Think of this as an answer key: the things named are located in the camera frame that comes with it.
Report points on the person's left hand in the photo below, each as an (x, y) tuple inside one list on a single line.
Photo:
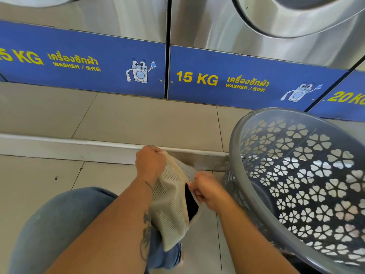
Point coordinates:
[(148, 165)]

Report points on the person's right hand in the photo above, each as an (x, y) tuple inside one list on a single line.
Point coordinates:
[(211, 191)]

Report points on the person's right thumb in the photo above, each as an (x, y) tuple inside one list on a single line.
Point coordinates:
[(203, 176)]

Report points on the person's left fingers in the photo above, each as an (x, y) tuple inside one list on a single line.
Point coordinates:
[(155, 149)]

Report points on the beige mesh laundry bag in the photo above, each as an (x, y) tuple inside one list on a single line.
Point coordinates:
[(171, 208)]

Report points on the person's right forearm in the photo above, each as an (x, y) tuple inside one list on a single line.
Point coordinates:
[(251, 242)]

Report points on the person's left forearm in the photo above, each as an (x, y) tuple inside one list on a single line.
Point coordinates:
[(114, 231)]

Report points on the dark garment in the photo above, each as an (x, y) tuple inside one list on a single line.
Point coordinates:
[(191, 204)]

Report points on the metal floor step edge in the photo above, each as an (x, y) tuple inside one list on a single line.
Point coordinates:
[(85, 148)]

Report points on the grey plastic laundry basket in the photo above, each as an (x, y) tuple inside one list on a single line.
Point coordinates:
[(299, 179)]

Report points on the steel washing machine blue panel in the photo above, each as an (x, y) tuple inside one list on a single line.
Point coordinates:
[(216, 54), (85, 48)]

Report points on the person's blue jeans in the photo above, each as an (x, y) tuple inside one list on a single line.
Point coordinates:
[(60, 225)]

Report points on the large steel washing machine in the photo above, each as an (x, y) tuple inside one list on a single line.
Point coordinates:
[(345, 99)]

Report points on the round washing machine door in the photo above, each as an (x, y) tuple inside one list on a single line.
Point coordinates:
[(285, 19), (34, 0)]

